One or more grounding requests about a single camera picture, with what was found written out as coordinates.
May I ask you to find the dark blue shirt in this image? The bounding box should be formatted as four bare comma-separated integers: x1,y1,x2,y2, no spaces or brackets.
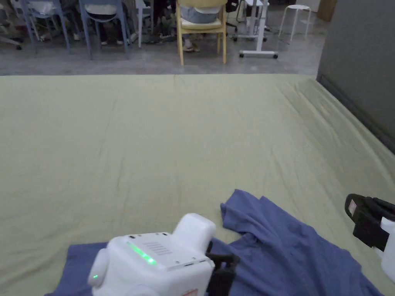
44,188,385,296

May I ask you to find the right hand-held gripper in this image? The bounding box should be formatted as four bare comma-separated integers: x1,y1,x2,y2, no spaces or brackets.
344,193,395,279

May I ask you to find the grey office chair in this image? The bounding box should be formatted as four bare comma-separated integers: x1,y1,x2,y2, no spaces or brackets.
0,0,25,50

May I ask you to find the white rolling desk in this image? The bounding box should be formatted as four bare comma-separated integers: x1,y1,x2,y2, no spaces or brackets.
231,0,279,59

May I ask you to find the bed with pale green sheet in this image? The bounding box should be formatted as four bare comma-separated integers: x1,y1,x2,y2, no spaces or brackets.
0,73,395,296

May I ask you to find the yellow wooden chair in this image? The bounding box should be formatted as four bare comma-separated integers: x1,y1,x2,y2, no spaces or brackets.
175,0,228,66

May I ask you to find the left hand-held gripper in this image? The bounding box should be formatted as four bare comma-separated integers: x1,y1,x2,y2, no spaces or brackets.
87,213,241,296

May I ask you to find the white round stool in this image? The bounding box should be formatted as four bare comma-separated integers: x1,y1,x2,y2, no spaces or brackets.
278,4,313,44

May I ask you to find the blue chair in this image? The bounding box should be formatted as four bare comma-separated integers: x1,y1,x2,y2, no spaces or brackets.
78,0,131,61
22,0,72,55

